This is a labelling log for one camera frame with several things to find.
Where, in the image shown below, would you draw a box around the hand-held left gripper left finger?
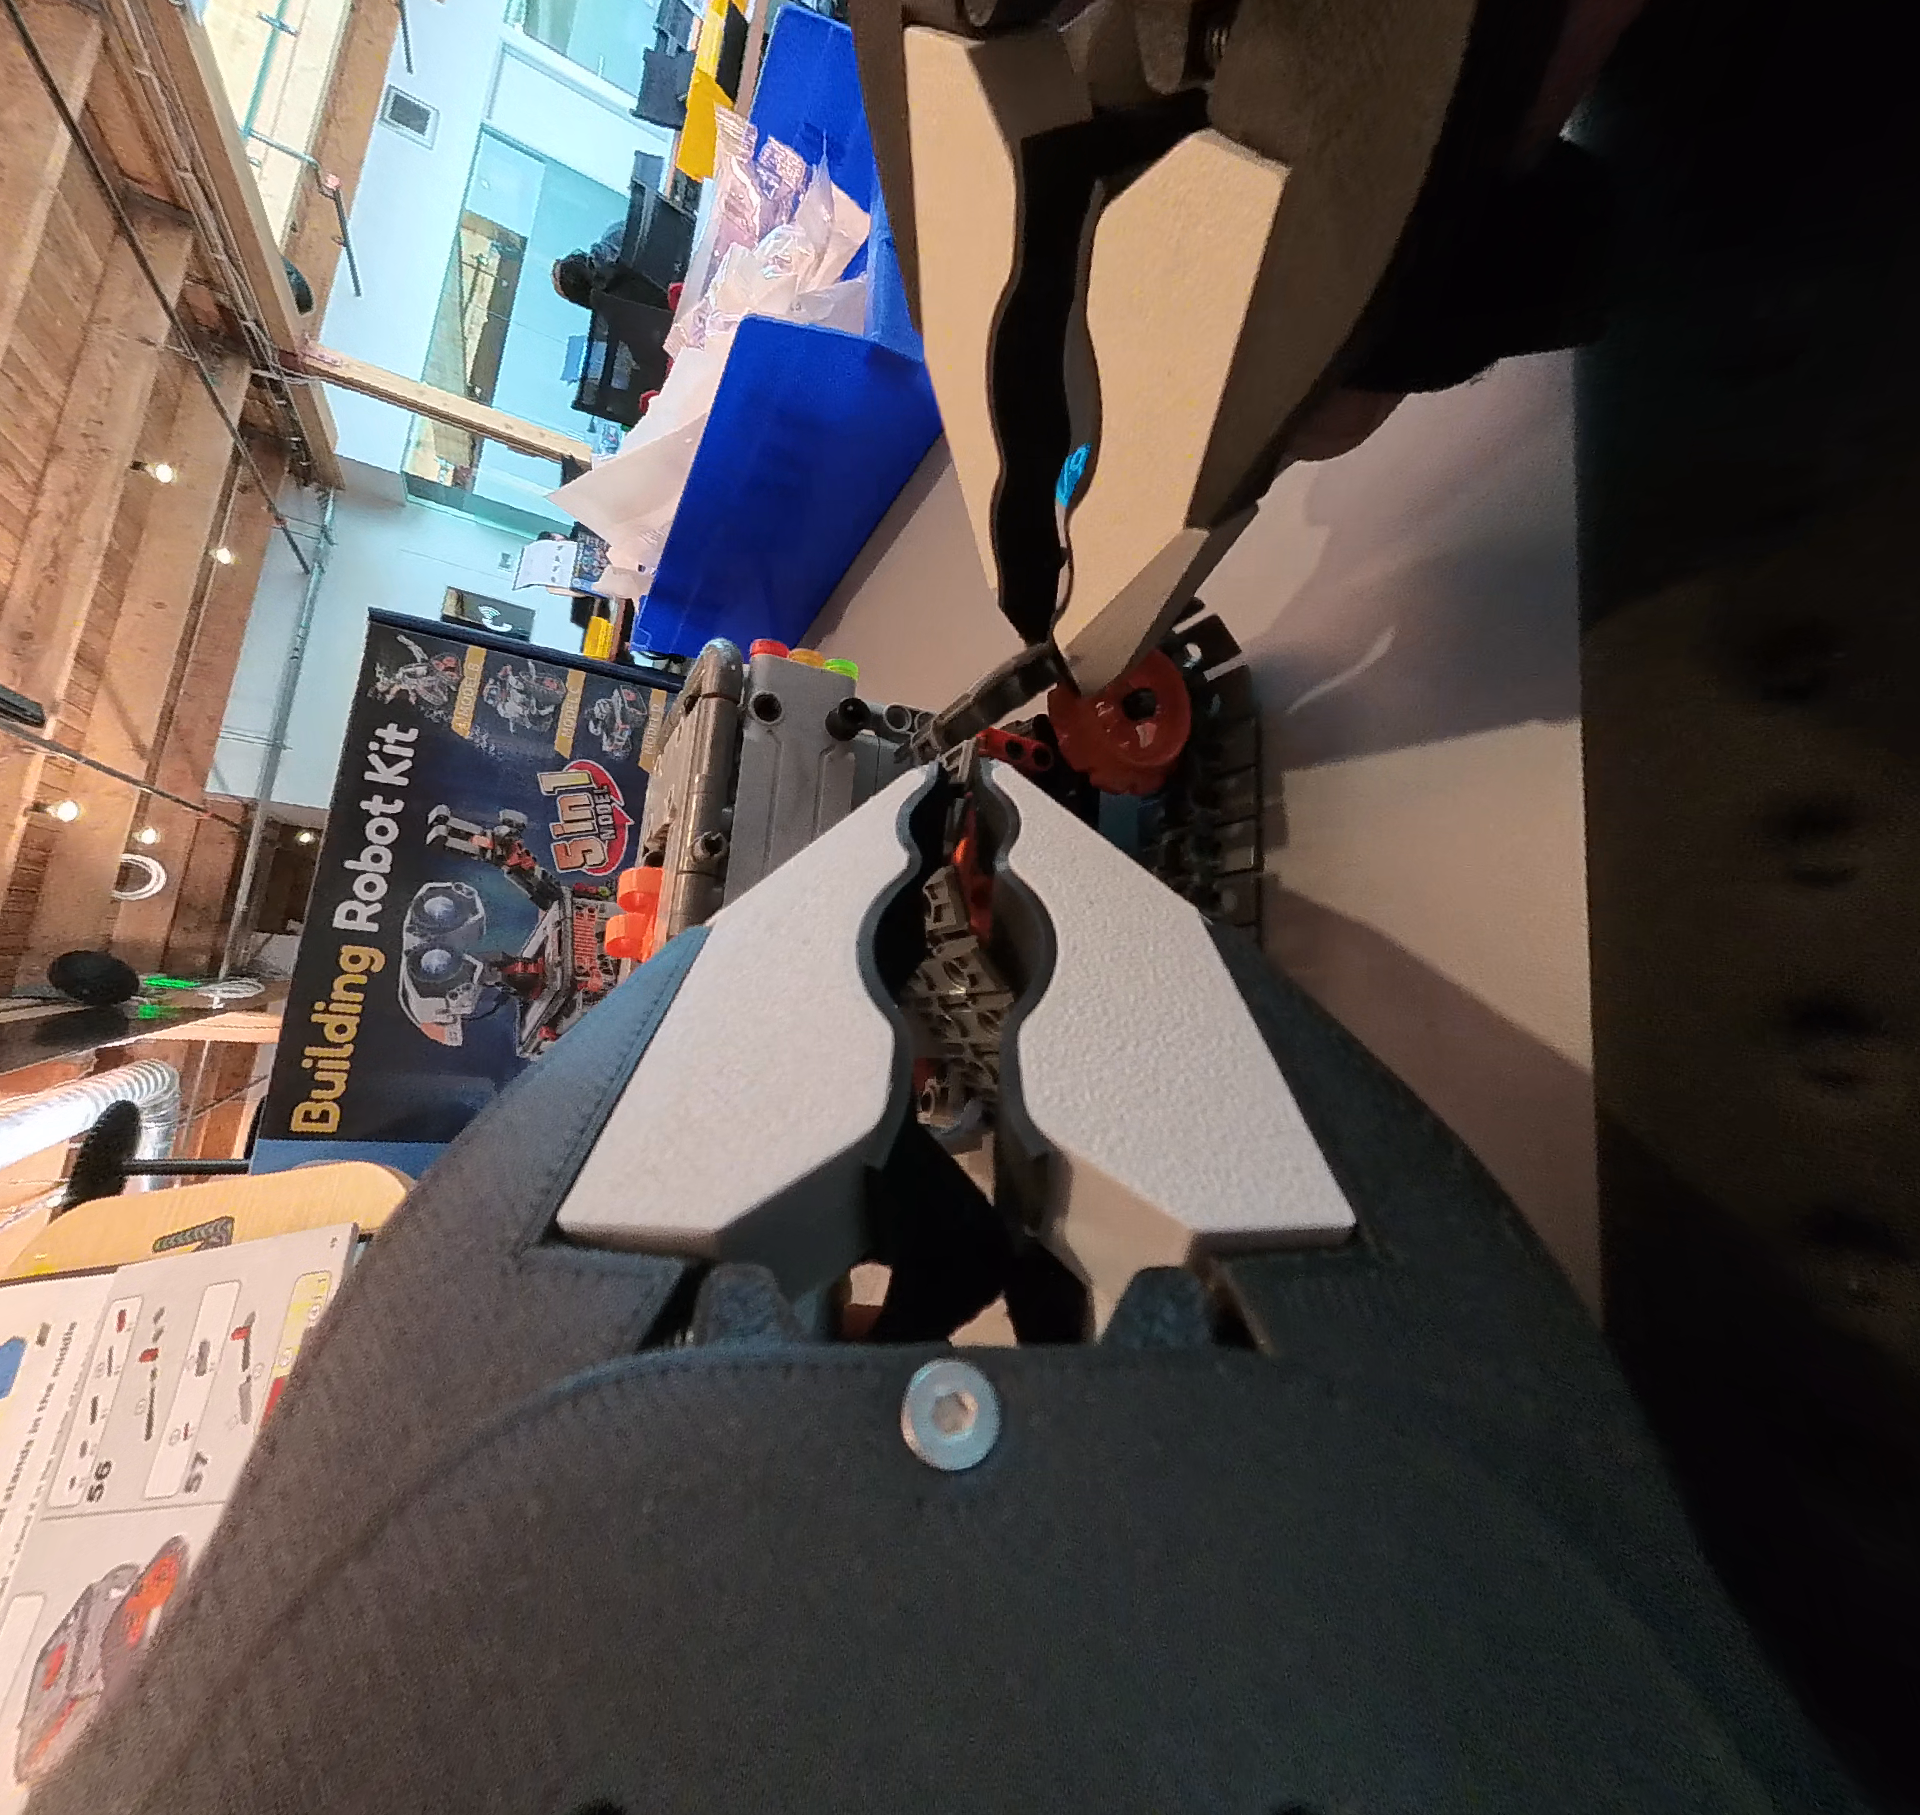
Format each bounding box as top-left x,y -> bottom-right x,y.
554,761 -> 968,1322

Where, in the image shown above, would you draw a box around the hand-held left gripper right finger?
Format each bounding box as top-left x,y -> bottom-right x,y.
975,758 -> 1362,1347

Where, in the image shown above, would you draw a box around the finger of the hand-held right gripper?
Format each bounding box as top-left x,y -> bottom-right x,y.
900,22 -> 1098,650
1051,123 -> 1299,691

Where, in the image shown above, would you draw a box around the grey orange toy brick robot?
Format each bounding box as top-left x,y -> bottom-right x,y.
614,634 -> 1202,1145

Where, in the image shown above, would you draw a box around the blue storage bin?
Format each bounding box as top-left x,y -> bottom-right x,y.
629,0 -> 949,662

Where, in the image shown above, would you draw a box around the yellow storage bin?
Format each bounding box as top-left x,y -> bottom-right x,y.
672,0 -> 755,184

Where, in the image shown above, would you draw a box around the white crumpled packing bags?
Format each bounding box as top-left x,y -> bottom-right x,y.
549,105 -> 874,601

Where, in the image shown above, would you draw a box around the dark blue toy packaging box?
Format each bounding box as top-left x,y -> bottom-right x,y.
256,607 -> 687,1147

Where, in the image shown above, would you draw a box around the black dotted mat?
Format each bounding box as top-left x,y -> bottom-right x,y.
1576,330 -> 1920,1771

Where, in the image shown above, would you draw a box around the white instruction booklet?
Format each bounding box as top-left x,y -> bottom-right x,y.
0,1220 -> 367,1789

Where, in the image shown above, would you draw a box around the silver ventilation duct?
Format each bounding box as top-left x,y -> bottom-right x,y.
0,1056 -> 184,1174

